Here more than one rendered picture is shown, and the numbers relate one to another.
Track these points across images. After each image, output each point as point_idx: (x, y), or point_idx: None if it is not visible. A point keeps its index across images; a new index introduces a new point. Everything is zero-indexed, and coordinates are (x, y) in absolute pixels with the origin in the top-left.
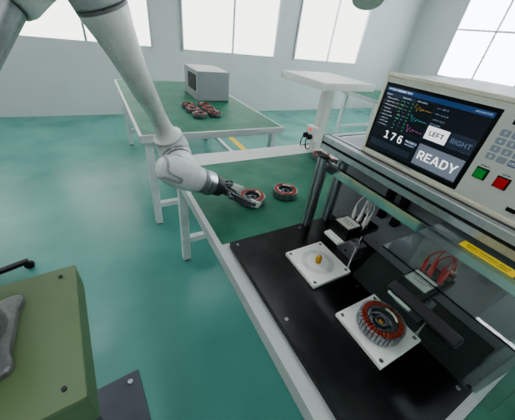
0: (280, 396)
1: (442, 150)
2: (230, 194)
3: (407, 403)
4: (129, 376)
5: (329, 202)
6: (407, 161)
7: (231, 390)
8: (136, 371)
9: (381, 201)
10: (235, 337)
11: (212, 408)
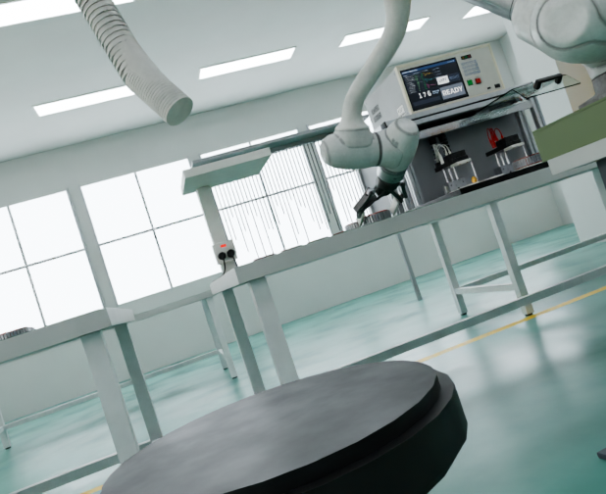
0: (573, 378)
1: (450, 83)
2: (402, 179)
3: None
4: None
5: (406, 188)
6: (441, 100)
7: (583, 399)
8: (600, 452)
9: (455, 123)
10: (506, 417)
11: None
